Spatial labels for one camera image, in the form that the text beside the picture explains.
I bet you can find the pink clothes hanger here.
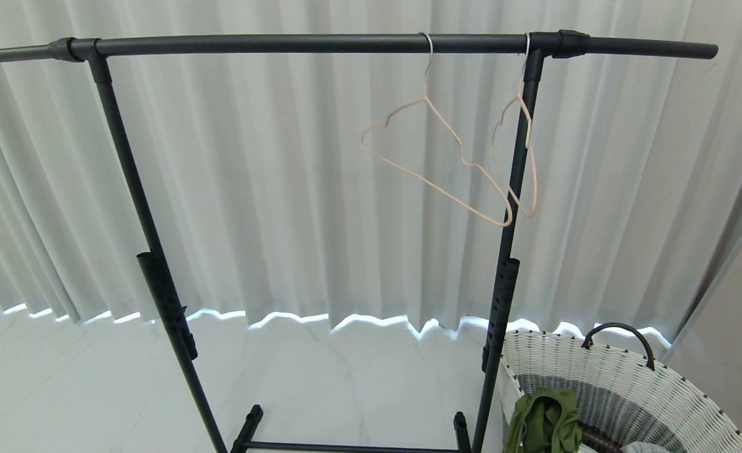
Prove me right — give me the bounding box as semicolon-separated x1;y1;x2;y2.
492;33;539;219
361;33;514;228

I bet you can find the black clothes rack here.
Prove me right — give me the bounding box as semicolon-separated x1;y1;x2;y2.
0;30;719;453

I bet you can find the white laundry basket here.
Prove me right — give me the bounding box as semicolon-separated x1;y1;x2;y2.
497;322;742;453

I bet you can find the white curtain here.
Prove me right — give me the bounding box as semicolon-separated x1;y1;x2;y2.
0;0;742;347

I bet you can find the green garment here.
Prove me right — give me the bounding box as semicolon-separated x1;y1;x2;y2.
503;387;584;453

